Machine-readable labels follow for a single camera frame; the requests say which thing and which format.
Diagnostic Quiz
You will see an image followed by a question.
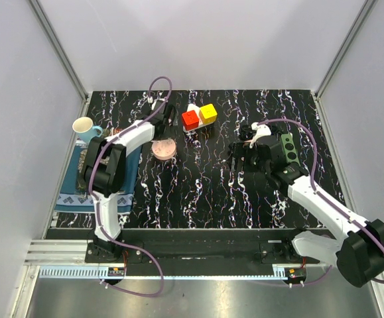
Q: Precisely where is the green power strip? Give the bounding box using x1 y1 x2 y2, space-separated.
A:
281 133 300 164

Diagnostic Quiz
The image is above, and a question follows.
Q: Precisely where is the red cube socket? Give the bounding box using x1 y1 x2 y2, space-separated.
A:
181 110 199 131

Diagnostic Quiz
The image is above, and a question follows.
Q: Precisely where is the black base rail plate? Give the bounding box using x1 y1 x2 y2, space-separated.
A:
85 229 315 279

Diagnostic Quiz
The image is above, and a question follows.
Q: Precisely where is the yellow cube socket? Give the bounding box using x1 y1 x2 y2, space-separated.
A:
199 103 218 125

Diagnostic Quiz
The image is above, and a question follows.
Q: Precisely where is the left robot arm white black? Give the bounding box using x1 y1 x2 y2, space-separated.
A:
82 97 172 262

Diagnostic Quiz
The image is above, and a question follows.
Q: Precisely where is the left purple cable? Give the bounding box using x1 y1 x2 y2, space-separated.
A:
88 76 172 297

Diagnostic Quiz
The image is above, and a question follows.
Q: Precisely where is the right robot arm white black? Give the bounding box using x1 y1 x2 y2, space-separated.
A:
229 134 384 288

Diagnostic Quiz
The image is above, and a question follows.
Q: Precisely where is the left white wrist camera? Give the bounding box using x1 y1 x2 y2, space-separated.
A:
147 96 166 111

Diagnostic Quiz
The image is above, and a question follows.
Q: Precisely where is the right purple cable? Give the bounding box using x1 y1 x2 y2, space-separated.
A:
256 118 384 288

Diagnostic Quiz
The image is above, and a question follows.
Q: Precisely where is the round pink power strip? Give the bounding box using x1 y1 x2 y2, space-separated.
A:
151 138 176 161

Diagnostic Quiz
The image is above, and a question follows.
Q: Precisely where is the patterned blue cloth mat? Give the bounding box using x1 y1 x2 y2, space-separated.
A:
54 127 145 213

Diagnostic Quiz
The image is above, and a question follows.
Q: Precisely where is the purple cable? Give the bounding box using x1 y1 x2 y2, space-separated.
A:
88 76 172 297
256 118 384 288

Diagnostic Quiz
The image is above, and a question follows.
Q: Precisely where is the white triangular power strip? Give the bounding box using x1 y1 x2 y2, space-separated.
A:
181 104 209 133

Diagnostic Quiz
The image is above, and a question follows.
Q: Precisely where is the blue ceramic mug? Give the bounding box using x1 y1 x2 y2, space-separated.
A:
72 117 103 144

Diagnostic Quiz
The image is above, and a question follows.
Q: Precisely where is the black floral square plate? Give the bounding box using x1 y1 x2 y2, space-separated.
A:
76 146 111 193

